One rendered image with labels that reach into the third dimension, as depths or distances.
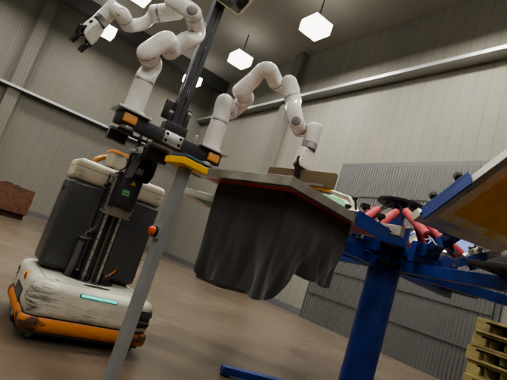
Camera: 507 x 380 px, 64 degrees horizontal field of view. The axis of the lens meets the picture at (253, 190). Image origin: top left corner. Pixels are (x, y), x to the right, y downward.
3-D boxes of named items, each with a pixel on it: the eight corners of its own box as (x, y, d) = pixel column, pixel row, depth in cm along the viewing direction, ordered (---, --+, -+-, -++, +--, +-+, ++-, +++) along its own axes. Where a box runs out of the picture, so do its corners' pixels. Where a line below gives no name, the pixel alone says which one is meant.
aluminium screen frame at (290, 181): (290, 185, 147) (293, 176, 148) (194, 173, 189) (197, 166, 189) (385, 240, 201) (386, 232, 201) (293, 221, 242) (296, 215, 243)
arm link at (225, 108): (207, 117, 214) (216, 89, 217) (216, 127, 226) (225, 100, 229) (222, 120, 211) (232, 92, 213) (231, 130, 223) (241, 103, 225)
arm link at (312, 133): (293, 116, 202) (296, 124, 210) (286, 136, 200) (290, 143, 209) (322, 122, 196) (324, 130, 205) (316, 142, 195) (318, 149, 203)
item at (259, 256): (256, 301, 151) (290, 192, 158) (185, 271, 183) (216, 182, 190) (261, 302, 153) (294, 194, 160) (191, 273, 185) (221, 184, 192)
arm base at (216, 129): (192, 145, 219) (201, 119, 222) (211, 154, 226) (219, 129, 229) (205, 144, 206) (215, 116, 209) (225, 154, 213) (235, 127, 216)
